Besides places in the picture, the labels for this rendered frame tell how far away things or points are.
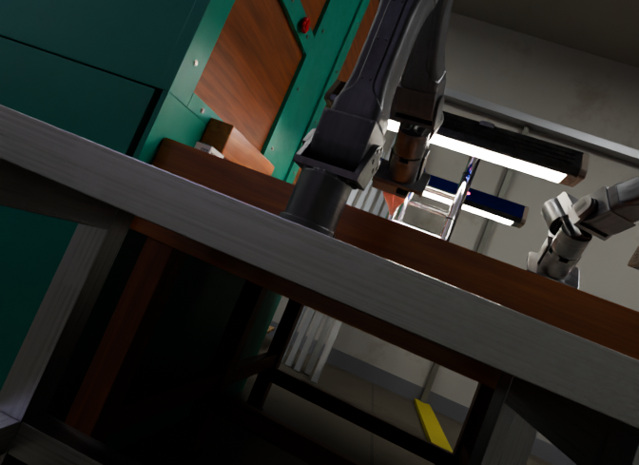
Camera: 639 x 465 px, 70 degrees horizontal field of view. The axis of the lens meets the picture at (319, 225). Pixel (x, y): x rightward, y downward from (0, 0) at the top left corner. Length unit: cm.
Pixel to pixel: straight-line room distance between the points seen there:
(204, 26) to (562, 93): 356
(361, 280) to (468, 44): 398
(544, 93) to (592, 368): 390
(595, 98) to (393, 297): 405
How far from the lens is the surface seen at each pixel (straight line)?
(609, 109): 432
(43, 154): 42
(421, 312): 31
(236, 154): 107
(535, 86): 420
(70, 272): 69
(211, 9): 98
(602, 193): 97
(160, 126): 92
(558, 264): 102
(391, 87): 57
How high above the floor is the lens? 65
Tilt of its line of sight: 5 degrees up
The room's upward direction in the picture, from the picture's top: 23 degrees clockwise
